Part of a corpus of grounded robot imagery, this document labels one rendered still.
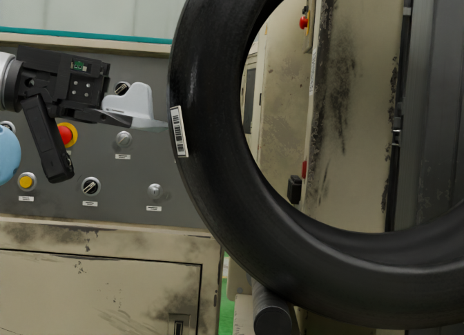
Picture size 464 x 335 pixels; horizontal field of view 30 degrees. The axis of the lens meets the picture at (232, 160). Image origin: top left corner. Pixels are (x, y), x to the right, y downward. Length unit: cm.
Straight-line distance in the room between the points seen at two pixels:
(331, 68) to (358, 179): 18
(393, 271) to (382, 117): 41
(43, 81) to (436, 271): 54
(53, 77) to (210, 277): 72
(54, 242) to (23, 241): 6
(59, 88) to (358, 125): 50
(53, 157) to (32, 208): 69
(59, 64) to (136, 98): 11
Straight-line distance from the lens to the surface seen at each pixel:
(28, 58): 113
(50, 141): 112
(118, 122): 109
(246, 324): 117
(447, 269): 104
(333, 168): 137
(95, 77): 110
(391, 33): 138
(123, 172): 176
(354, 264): 102
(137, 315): 175
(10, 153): 103
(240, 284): 136
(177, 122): 101
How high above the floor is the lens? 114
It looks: 3 degrees down
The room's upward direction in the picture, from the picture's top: 4 degrees clockwise
